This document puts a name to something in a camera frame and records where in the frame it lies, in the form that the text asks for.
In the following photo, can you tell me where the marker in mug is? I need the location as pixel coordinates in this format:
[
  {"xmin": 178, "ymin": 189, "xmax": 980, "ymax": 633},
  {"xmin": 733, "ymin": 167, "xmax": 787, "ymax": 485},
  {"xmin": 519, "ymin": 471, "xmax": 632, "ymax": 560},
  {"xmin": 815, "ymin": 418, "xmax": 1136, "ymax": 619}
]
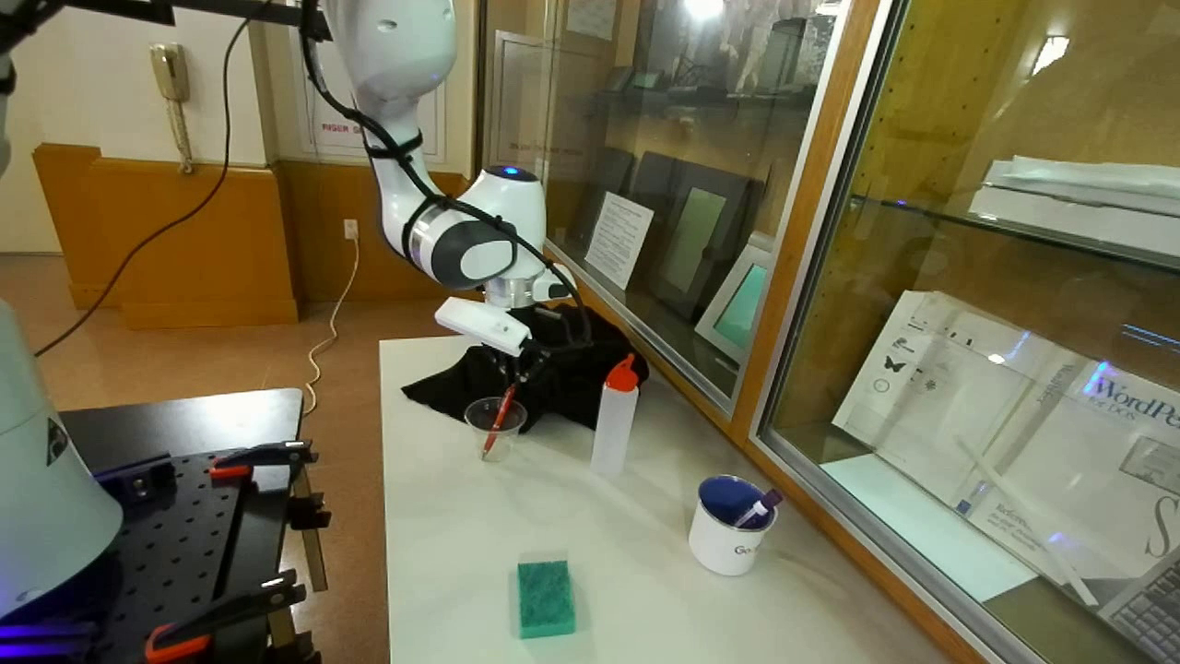
[{"xmin": 733, "ymin": 487, "xmax": 787, "ymax": 531}]

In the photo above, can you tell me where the red handled tool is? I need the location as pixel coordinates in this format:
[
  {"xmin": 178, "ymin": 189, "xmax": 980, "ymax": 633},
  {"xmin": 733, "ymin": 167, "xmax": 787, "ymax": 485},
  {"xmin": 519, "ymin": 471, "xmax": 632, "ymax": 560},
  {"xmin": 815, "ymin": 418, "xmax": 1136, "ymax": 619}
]
[{"xmin": 480, "ymin": 379, "xmax": 529, "ymax": 461}]

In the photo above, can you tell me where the black cable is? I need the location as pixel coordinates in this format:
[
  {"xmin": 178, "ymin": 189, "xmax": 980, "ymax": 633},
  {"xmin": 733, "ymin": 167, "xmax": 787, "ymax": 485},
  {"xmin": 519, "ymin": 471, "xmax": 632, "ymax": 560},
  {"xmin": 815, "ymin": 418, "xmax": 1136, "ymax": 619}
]
[{"xmin": 31, "ymin": 0, "xmax": 278, "ymax": 360}]

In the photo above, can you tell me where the white power cable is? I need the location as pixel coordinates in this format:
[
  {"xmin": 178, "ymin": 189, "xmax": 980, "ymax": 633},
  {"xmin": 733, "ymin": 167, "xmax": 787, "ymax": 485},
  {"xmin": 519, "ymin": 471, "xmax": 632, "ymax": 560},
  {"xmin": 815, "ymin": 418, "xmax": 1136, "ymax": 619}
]
[{"xmin": 298, "ymin": 236, "xmax": 365, "ymax": 422}]

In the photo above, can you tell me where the clear plastic cup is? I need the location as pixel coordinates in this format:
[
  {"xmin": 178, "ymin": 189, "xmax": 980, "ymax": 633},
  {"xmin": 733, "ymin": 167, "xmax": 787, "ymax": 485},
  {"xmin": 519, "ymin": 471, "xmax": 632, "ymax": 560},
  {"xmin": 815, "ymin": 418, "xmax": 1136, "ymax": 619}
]
[{"xmin": 460, "ymin": 390, "xmax": 535, "ymax": 443}]

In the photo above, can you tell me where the white printed poster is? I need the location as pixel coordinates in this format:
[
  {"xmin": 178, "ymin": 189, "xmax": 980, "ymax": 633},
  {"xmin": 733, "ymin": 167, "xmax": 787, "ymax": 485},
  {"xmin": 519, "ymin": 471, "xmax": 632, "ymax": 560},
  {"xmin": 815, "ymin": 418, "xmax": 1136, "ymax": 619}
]
[{"xmin": 831, "ymin": 289, "xmax": 1180, "ymax": 608}]

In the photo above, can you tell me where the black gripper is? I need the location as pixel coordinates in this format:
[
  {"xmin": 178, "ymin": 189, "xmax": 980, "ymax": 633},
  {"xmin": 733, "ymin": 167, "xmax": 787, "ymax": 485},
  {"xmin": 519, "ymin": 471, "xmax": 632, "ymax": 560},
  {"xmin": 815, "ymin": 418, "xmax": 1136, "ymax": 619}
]
[{"xmin": 514, "ymin": 298, "xmax": 596, "ymax": 390}]

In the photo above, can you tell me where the white paper sign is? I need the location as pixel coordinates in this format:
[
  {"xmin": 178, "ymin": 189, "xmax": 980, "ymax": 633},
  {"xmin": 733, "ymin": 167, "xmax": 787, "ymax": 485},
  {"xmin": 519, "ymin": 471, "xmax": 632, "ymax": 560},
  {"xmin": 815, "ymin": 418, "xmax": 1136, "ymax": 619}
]
[{"xmin": 578, "ymin": 189, "xmax": 660, "ymax": 296}]

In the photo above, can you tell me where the beige wall phone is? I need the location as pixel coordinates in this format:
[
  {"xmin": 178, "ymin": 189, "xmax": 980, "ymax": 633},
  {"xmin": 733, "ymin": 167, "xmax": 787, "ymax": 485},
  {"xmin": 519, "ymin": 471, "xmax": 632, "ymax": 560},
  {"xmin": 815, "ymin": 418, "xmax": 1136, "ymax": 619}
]
[{"xmin": 148, "ymin": 42, "xmax": 198, "ymax": 178}]

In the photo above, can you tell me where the black cloth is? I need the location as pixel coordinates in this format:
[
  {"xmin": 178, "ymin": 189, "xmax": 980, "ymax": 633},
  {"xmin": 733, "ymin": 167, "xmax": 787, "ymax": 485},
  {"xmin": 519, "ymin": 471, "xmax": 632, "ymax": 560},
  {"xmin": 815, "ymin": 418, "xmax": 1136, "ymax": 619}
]
[{"xmin": 397, "ymin": 303, "xmax": 653, "ymax": 434}]

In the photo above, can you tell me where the white mug blue inside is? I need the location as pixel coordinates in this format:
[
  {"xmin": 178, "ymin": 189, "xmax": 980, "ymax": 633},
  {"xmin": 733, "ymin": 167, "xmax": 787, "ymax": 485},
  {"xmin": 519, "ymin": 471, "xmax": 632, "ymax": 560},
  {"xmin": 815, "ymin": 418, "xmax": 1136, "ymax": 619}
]
[{"xmin": 685, "ymin": 471, "xmax": 783, "ymax": 580}]

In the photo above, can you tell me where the white squeeze bottle orange cap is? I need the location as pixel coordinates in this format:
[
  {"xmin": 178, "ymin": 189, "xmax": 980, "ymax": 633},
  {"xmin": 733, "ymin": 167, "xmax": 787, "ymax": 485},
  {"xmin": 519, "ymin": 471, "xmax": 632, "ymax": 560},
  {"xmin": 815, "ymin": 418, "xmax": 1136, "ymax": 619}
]
[{"xmin": 591, "ymin": 351, "xmax": 644, "ymax": 485}]

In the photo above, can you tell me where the orange black clamp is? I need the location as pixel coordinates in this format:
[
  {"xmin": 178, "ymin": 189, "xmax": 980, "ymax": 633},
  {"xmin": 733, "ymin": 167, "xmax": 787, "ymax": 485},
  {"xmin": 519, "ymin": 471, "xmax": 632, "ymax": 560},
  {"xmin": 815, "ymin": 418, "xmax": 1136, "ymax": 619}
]
[
  {"xmin": 141, "ymin": 569, "xmax": 311, "ymax": 664},
  {"xmin": 202, "ymin": 438, "xmax": 322, "ymax": 489}
]

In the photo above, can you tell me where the white cone-shaped base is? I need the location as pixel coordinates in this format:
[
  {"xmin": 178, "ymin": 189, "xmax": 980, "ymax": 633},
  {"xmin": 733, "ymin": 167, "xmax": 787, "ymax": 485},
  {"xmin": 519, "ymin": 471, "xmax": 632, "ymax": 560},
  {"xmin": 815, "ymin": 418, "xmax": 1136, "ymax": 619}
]
[{"xmin": 0, "ymin": 296, "xmax": 130, "ymax": 623}]

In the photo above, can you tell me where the green sponge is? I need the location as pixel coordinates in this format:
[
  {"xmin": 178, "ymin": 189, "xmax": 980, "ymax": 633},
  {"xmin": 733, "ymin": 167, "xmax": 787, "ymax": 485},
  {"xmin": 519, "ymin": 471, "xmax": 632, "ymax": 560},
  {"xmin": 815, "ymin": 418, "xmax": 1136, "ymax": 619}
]
[{"xmin": 514, "ymin": 556, "xmax": 578, "ymax": 641}]

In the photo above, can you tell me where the wooden counter panel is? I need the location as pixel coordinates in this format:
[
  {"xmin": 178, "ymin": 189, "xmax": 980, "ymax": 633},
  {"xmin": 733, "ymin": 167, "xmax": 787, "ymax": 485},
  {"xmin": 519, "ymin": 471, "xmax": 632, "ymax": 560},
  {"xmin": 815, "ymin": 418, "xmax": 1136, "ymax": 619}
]
[{"xmin": 31, "ymin": 139, "xmax": 303, "ymax": 335}]

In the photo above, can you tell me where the black perforated workbench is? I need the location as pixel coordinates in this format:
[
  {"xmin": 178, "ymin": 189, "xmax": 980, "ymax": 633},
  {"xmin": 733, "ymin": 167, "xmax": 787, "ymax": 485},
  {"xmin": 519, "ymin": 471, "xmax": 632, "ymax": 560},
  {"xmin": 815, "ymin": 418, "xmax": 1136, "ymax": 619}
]
[{"xmin": 0, "ymin": 382, "xmax": 333, "ymax": 664}]

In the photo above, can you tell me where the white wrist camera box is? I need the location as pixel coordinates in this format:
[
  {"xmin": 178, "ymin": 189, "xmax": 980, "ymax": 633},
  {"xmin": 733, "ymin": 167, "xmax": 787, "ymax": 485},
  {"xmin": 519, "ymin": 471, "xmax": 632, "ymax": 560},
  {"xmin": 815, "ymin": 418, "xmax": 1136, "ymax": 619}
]
[{"xmin": 433, "ymin": 296, "xmax": 535, "ymax": 360}]

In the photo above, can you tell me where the green framed picture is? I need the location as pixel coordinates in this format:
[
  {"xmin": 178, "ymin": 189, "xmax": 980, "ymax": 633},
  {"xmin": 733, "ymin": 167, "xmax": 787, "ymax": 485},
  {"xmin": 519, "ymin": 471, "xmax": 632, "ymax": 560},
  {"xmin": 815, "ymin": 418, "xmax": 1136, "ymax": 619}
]
[{"xmin": 691, "ymin": 234, "xmax": 783, "ymax": 364}]

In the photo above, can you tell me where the dark framed picture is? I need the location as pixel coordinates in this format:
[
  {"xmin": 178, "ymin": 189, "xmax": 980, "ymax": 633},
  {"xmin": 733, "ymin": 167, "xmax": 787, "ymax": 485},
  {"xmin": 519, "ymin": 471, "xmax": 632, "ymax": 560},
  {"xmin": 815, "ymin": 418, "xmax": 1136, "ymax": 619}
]
[{"xmin": 644, "ymin": 162, "xmax": 767, "ymax": 325}]

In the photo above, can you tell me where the stack of white papers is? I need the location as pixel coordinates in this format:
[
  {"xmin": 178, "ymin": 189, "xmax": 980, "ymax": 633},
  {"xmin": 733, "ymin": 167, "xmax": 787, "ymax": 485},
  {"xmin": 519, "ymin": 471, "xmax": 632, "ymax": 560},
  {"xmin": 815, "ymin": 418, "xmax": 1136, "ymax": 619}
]
[{"xmin": 966, "ymin": 153, "xmax": 1180, "ymax": 257}]

